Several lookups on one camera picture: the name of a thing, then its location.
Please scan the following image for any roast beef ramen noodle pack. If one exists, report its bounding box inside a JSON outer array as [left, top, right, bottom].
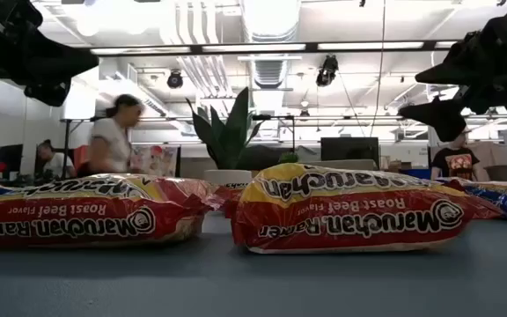
[[230, 162, 506, 255], [0, 173, 224, 251]]

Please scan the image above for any green plant in white pot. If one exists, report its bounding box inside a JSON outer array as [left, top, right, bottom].
[[186, 86, 266, 186]]

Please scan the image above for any black overhead light bar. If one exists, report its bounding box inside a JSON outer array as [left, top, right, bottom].
[[89, 40, 459, 57]]

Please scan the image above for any red ramen noodle pack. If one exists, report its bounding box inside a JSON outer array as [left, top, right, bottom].
[[217, 182, 250, 219]]

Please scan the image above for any blue-grey table mat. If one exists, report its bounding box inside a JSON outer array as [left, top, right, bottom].
[[0, 210, 507, 317]]

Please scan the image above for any black ceiling spotlight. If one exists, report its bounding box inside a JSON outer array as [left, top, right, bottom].
[[166, 70, 184, 91], [316, 55, 340, 87]]

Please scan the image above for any person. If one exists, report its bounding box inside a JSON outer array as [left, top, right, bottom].
[[36, 139, 77, 180], [429, 127, 481, 181], [88, 93, 144, 175]]

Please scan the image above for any floral poster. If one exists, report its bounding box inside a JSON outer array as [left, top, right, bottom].
[[132, 144, 182, 178]]

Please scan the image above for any orange panel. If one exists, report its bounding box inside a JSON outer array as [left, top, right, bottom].
[[72, 144, 92, 177]]

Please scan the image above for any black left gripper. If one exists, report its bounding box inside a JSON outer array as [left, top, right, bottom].
[[0, 0, 100, 107]]

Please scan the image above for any silver ventilation duct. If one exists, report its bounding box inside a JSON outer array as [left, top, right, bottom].
[[239, 0, 303, 89]]

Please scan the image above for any blue storage crate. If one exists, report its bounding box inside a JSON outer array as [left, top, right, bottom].
[[400, 168, 434, 181]]

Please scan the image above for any black monitor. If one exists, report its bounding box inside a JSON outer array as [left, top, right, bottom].
[[320, 136, 381, 162], [0, 144, 24, 180]]

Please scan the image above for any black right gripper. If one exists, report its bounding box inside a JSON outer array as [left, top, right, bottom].
[[397, 0, 507, 143]]

